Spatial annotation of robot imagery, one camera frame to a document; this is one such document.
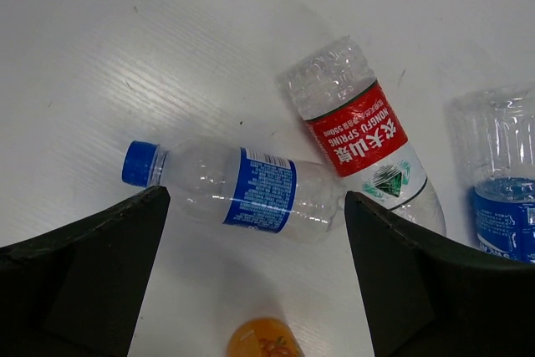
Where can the clear bottle blue label white cap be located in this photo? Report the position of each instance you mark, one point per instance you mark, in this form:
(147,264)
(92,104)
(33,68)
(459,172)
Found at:
(492,136)

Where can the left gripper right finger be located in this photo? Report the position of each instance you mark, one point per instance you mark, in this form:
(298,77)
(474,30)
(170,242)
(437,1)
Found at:
(426,295)

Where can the orange juice bottle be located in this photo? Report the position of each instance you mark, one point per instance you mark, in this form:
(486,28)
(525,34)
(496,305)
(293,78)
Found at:
(263,337)

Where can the clear bottle red label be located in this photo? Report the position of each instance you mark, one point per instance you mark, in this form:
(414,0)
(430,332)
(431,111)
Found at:
(340,100)

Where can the small bottle blue cap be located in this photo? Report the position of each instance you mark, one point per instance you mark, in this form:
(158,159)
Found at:
(213,182)

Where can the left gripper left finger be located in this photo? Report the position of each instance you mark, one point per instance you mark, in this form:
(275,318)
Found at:
(78,290)

